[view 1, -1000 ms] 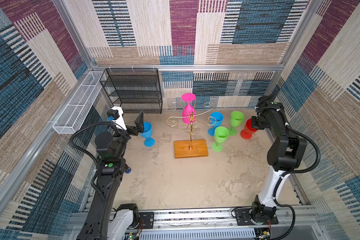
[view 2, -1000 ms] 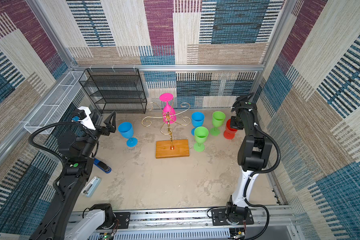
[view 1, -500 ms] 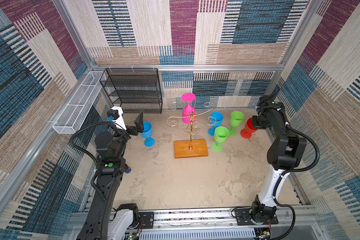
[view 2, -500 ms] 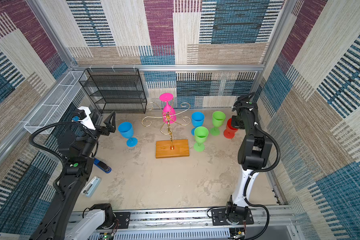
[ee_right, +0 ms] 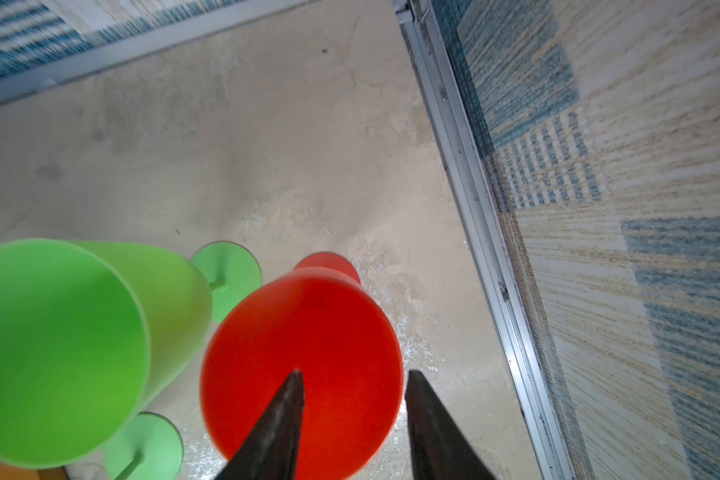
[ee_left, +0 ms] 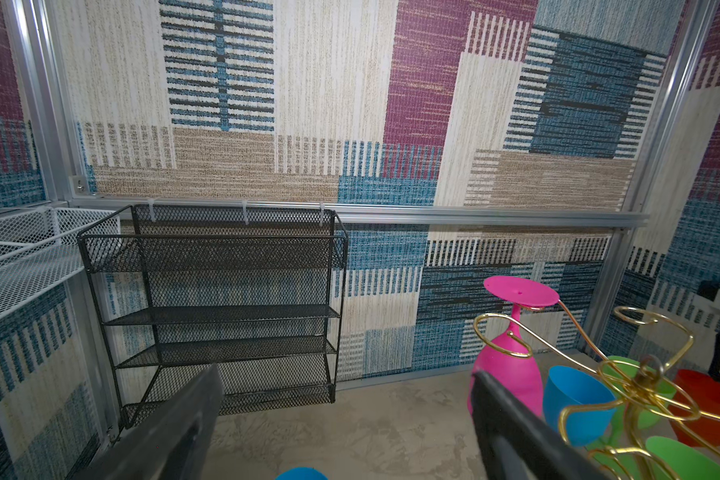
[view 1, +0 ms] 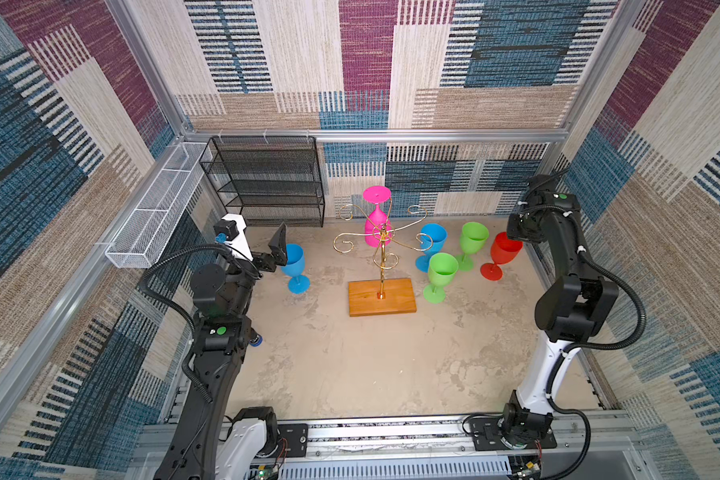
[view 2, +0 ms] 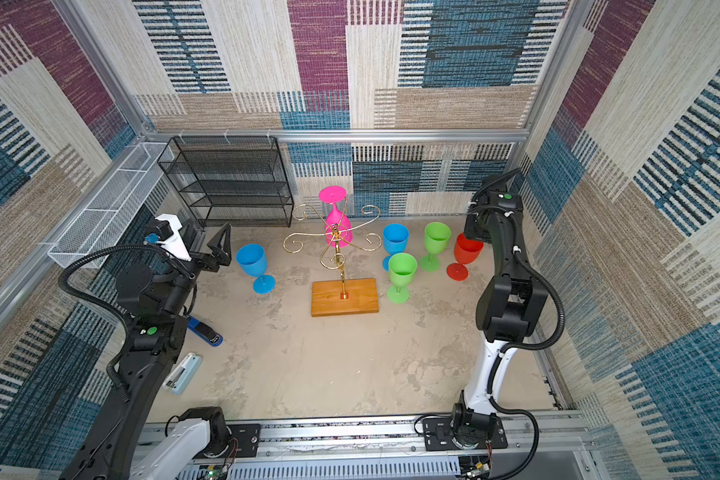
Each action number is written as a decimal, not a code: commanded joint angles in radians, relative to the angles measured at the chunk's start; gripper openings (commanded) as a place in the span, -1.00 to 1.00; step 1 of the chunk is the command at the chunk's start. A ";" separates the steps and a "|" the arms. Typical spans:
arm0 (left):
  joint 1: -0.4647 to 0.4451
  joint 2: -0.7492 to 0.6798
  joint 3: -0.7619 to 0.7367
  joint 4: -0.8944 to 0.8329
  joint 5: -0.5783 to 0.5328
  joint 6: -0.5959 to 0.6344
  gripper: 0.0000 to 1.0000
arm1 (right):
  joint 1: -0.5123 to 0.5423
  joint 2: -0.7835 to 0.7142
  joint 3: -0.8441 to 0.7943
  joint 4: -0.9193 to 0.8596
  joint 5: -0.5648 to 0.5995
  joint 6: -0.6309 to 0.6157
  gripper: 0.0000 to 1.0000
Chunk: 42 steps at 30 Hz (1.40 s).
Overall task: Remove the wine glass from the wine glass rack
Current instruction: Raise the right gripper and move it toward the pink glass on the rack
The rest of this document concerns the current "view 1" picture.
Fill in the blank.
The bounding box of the red wine glass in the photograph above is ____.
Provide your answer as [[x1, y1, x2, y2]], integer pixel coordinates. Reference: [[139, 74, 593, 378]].
[[480, 232, 523, 281]]

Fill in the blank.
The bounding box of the blue wine glass front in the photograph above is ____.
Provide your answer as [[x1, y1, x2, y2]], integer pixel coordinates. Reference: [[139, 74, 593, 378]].
[[282, 243, 310, 295]]

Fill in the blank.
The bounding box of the blue wine glass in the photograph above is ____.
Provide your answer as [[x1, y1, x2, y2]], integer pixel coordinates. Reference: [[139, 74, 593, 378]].
[[415, 223, 448, 273], [282, 243, 310, 295]]

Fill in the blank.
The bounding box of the green wine glass front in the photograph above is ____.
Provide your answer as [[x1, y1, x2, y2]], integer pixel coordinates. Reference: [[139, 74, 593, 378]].
[[457, 221, 490, 272]]

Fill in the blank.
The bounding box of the green wine glass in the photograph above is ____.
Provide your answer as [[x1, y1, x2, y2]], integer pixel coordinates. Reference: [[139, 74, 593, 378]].
[[457, 221, 490, 272], [422, 252, 459, 304]]

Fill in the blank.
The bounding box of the green wine glass back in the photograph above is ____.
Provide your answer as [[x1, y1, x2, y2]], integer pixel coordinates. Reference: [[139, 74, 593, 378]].
[[422, 252, 459, 304]]

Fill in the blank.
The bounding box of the pink wine glass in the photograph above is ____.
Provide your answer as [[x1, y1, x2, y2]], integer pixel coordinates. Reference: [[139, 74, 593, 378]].
[[362, 185, 391, 248]]

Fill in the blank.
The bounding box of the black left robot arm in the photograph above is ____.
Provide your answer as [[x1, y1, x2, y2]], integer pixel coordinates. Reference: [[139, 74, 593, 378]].
[[138, 219, 288, 479]]

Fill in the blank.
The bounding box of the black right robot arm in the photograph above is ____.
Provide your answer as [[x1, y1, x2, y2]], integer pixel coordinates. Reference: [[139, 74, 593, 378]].
[[461, 170, 647, 479]]

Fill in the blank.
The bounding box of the wooden rack base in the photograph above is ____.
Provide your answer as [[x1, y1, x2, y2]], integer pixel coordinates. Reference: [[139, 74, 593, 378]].
[[348, 278, 417, 317]]

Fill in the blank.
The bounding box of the black mesh shelf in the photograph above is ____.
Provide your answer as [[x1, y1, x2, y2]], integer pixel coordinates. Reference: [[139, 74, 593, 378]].
[[200, 136, 325, 227]]

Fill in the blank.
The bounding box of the blue stapler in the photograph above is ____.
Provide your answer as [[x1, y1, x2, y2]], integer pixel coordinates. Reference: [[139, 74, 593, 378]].
[[249, 334, 263, 347]]

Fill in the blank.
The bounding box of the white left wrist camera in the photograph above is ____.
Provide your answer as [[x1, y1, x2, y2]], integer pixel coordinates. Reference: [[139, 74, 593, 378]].
[[213, 214, 253, 262]]

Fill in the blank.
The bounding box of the gold wire glass rack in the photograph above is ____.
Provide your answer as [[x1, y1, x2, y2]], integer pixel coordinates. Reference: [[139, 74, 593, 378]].
[[332, 204, 429, 282]]

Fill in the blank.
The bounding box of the white mesh wall basket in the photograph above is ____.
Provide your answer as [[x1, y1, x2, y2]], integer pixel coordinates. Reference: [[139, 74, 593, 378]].
[[105, 142, 206, 269]]

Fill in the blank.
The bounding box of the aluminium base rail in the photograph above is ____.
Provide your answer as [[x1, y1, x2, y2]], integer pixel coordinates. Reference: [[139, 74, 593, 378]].
[[125, 411, 662, 479]]

